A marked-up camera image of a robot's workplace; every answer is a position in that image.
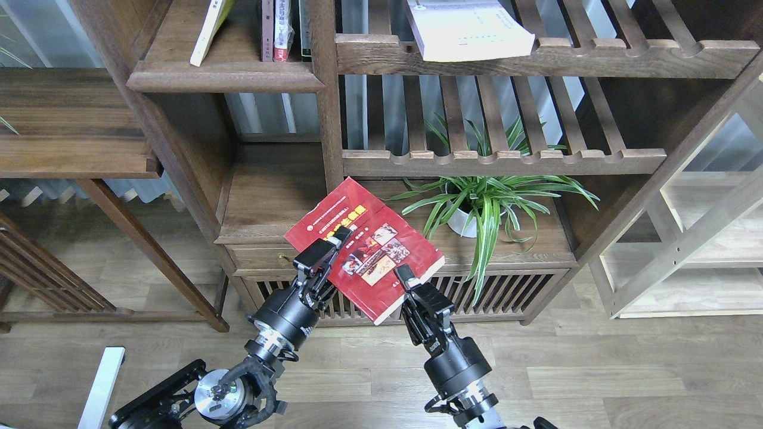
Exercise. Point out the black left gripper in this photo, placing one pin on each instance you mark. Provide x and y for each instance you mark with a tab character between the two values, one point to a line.
289	316

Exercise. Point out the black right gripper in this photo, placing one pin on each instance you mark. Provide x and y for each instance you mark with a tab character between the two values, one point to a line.
454	362

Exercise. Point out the red cover book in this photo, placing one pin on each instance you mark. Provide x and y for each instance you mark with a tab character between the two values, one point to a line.
380	241

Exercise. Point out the yellow green cover book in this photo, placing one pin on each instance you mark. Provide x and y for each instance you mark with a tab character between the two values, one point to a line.
217	12

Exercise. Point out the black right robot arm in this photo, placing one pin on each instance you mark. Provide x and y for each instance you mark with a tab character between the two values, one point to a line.
472	408

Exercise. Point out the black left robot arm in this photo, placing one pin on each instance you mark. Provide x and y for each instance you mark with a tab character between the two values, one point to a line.
245	395

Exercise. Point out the white plant pot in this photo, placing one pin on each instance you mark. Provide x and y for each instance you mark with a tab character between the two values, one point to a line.
462	221

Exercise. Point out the green spider plant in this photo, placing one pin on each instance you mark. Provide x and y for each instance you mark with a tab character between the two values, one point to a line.
519	191

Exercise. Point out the dark wooden bookshelf cabinet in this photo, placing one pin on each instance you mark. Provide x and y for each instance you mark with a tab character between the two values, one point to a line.
615	93

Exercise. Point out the red white upright book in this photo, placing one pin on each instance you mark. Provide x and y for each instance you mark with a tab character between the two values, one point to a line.
283	31

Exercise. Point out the white lilac cover book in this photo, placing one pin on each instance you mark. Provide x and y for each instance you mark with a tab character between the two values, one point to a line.
459	31

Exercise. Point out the dark upright book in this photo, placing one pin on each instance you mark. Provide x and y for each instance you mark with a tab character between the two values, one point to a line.
304	33

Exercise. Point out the pink spine upright book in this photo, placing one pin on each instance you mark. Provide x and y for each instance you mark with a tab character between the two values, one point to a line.
267	30

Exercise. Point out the dark wooden side table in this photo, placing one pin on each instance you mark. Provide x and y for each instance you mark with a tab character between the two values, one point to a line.
74	124

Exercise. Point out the slatted wooden rack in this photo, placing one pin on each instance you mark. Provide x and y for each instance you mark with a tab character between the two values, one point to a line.
25	264

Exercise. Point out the light wooden shelf frame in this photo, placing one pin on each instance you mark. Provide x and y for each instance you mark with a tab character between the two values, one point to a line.
695	250

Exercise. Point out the white metal post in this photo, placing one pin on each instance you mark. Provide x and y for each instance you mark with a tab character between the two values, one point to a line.
99	397

